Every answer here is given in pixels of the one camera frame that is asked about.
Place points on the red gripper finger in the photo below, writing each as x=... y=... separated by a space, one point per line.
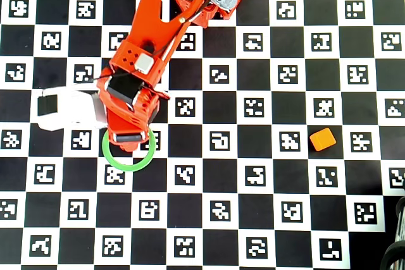
x=129 y=146

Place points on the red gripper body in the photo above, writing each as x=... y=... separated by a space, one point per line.
x=128 y=138

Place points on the orange cube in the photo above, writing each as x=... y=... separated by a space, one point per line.
x=322 y=139

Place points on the red robot arm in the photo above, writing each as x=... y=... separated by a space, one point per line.
x=148 y=20

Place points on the white square connector block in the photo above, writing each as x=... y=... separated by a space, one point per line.
x=144 y=63

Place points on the black white marker checkerboard mat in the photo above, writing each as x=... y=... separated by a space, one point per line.
x=202 y=213

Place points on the black tripod stand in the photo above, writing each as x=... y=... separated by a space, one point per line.
x=400 y=213

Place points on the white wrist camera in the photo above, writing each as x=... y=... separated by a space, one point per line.
x=76 y=108

